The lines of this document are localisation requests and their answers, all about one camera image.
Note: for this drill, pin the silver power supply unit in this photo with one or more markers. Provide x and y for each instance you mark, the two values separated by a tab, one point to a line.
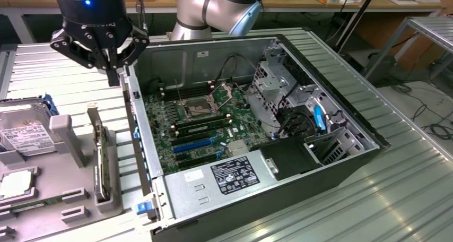
197	189

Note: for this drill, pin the blue plastic latch strip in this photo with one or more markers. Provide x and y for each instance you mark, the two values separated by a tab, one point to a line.
318	118

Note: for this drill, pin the blue case latch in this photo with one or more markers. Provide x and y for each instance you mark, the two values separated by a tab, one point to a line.
141	208

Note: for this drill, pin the RAM stick with white label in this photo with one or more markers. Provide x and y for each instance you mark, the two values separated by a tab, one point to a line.
205	126

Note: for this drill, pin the blue expansion slot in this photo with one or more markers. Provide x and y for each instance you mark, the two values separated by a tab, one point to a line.
192	146

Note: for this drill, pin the green motherboard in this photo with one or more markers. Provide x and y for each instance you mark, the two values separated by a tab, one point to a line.
239	120

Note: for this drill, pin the silver hard disk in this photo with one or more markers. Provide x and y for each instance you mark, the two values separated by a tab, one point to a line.
21	125

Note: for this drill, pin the socket locking lever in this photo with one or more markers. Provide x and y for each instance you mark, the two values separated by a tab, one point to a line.
180	92

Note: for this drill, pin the metal slat frame table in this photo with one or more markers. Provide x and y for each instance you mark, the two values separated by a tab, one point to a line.
431	29

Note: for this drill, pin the green RAM stick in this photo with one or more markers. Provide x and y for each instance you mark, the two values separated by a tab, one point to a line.
32	205

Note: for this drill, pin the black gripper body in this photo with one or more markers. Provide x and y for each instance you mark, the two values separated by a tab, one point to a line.
94	16

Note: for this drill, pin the Nvidia graphics card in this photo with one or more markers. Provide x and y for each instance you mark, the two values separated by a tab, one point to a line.
102	151

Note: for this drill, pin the CPU chip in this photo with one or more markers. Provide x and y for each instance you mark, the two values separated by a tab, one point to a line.
16	182

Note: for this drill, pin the wooden desk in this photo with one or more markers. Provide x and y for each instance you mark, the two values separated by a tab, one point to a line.
289	4

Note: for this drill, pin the blue disk carrier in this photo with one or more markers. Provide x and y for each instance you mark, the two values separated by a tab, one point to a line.
49	106

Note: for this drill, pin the open black PC case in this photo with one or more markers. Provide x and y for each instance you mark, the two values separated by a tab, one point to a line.
353	98

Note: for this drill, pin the black stand pole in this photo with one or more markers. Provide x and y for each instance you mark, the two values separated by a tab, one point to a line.
357	16

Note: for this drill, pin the metal disk bay cage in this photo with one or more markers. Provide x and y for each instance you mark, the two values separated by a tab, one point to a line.
271	85

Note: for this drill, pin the grey parts rack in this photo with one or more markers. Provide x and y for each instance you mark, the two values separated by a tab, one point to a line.
53	173

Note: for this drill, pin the silver chipset heatsink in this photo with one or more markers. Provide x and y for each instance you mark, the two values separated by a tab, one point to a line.
237	147

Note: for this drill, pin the CPU socket with metal latch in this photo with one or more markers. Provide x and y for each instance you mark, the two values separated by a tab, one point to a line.
221	96

